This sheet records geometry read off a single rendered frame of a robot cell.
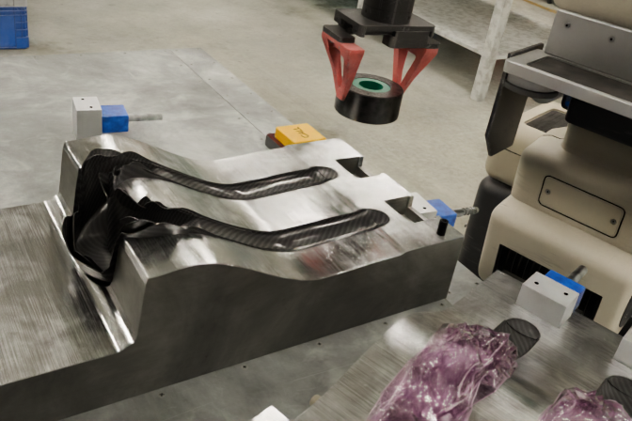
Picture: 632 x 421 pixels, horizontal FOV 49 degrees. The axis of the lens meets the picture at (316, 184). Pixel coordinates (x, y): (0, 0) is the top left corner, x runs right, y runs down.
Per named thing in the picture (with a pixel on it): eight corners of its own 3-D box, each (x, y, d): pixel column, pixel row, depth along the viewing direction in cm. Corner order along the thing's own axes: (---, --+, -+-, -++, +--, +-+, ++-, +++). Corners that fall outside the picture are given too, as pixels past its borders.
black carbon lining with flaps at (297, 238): (323, 177, 90) (335, 110, 85) (398, 242, 79) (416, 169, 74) (45, 224, 72) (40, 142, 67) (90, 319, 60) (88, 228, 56)
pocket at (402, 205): (406, 220, 86) (412, 194, 85) (434, 242, 83) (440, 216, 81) (377, 226, 84) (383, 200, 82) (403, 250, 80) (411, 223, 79)
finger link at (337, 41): (310, 88, 83) (323, 12, 79) (360, 86, 87) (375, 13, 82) (338, 111, 78) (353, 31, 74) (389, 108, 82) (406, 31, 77)
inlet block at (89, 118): (157, 125, 112) (158, 94, 109) (165, 138, 108) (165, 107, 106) (72, 129, 107) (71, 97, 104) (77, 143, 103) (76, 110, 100)
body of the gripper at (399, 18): (331, 23, 80) (341, -42, 77) (402, 24, 85) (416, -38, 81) (358, 42, 75) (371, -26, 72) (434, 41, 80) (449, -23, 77)
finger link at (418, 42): (349, 86, 86) (363, 13, 82) (396, 85, 89) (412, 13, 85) (377, 109, 81) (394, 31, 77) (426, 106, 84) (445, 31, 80)
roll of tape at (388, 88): (376, 97, 90) (381, 71, 88) (410, 122, 84) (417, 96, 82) (322, 100, 86) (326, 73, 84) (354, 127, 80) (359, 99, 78)
